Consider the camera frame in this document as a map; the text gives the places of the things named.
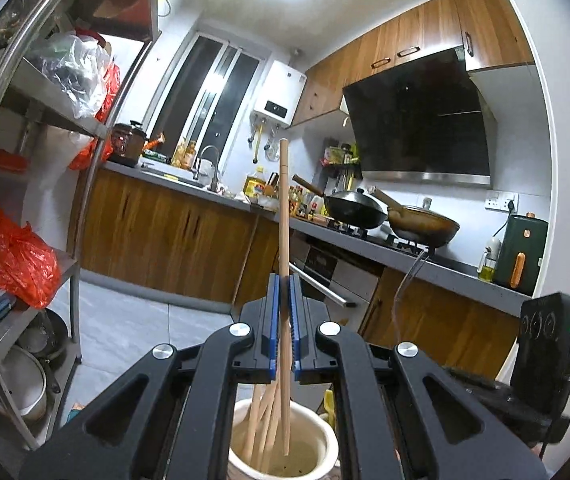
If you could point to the wooden wall cabinets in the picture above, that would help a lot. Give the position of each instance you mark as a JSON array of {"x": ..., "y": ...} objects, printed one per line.
[{"x": 415, "y": 35}]

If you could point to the glass oil bottle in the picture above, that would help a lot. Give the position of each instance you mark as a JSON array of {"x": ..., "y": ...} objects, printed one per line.
[{"x": 489, "y": 265}]

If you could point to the metal shelf rack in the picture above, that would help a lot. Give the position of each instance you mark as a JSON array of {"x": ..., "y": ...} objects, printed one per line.
[{"x": 20, "y": 115}]

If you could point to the row of condiment bottles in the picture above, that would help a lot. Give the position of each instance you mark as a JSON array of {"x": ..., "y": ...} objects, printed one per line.
[{"x": 305, "y": 205}]

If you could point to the green air fryer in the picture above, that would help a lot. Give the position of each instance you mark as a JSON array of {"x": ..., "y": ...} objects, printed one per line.
[{"x": 522, "y": 255}]

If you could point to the thin wooden stick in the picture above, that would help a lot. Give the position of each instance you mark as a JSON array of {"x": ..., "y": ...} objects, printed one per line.
[{"x": 247, "y": 260}]

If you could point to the wooden chopstick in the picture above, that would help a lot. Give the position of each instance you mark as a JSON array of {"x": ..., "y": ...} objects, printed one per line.
[
  {"x": 264, "y": 427},
  {"x": 254, "y": 425},
  {"x": 271, "y": 435},
  {"x": 284, "y": 210}
]

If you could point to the yellow cooking oil jug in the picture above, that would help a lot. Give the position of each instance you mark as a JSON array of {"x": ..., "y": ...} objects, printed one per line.
[{"x": 254, "y": 185}]

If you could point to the white floral ceramic utensil holder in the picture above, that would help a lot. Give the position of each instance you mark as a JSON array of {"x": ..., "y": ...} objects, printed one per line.
[{"x": 310, "y": 450}]

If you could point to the white wall socket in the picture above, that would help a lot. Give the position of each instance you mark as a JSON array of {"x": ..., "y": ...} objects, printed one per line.
[{"x": 501, "y": 201}]

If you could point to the large red plastic bag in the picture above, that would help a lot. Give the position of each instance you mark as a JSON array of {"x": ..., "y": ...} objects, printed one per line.
[{"x": 15, "y": 257}]

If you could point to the small red plastic bag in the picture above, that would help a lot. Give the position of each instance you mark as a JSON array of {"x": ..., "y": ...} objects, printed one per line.
[{"x": 107, "y": 100}]

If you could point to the built-in oven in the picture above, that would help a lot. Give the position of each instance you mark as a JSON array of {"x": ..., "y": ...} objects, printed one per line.
[{"x": 322, "y": 270}]

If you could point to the black wok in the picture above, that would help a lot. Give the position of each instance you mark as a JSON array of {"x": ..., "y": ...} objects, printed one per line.
[{"x": 357, "y": 210}]

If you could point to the clear plastic bag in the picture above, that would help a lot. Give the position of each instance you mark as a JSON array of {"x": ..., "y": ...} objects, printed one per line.
[{"x": 72, "y": 75}]

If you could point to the corner spice rack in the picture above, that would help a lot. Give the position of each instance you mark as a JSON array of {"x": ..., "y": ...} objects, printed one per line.
[{"x": 340, "y": 160}]

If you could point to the red lid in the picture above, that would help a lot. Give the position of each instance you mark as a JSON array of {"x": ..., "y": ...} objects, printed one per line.
[{"x": 7, "y": 161}]

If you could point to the yellow jars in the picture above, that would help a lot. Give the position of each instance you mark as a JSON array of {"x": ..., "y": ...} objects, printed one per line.
[{"x": 185, "y": 154}]

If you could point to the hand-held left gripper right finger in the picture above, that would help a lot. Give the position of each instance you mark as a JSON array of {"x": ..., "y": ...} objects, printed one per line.
[{"x": 294, "y": 330}]

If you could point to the black pan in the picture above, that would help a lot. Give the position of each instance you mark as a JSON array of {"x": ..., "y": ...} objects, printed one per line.
[{"x": 57, "y": 332}]

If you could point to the white water heater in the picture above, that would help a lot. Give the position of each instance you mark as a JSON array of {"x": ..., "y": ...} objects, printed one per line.
[{"x": 280, "y": 92}]

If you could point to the brown frying pan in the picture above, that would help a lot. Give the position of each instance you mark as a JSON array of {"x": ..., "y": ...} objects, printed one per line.
[{"x": 425, "y": 227}]

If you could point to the gas stove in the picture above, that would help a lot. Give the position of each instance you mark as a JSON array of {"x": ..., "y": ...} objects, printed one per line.
[{"x": 380, "y": 237}]

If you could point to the brown clay pot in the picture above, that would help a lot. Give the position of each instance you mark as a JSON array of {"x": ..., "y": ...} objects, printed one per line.
[{"x": 127, "y": 144}]

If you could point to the wooden base kitchen cabinet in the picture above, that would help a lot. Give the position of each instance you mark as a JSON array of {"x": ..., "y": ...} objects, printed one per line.
[{"x": 165, "y": 240}]

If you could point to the white metal pot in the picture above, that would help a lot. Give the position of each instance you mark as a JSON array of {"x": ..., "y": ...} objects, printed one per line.
[{"x": 12, "y": 385}]

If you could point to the orange plastic tool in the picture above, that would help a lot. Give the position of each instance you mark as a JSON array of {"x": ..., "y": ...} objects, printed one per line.
[{"x": 155, "y": 142}]

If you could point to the grey kitchen countertop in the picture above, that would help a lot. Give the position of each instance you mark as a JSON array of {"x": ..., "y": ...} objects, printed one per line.
[{"x": 465, "y": 275}]

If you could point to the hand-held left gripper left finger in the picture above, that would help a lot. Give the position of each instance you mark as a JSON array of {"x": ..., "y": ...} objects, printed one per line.
[{"x": 275, "y": 330}]

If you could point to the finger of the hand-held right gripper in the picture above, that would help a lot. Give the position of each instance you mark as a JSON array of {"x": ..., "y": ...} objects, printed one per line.
[{"x": 475, "y": 379}]

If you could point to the metal kitchen faucet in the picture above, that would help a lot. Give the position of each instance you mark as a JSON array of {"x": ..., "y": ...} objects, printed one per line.
[{"x": 208, "y": 165}]

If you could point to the kitchen window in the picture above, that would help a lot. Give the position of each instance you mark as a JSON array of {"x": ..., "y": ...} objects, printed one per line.
[{"x": 205, "y": 95}]

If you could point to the black range hood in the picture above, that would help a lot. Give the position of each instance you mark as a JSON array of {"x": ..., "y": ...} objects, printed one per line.
[{"x": 415, "y": 120}]

